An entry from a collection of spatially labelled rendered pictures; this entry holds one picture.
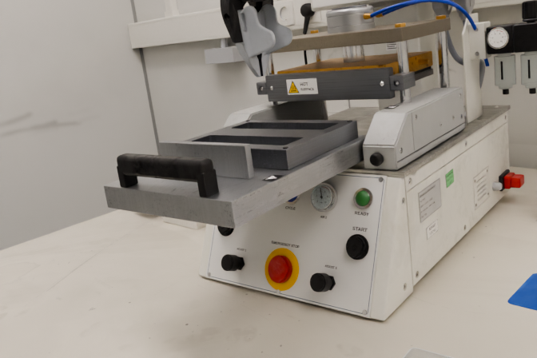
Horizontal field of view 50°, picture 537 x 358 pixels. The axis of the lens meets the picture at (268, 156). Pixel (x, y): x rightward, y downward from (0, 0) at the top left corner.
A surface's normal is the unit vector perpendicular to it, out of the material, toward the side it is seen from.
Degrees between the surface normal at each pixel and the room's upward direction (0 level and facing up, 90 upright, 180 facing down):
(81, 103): 90
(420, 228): 90
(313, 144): 90
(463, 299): 0
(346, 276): 65
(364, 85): 90
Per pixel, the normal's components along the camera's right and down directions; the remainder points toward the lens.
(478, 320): -0.13, -0.97
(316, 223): -0.61, -0.18
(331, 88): -0.62, 0.26
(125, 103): 0.69, 0.07
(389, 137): -0.50, -0.57
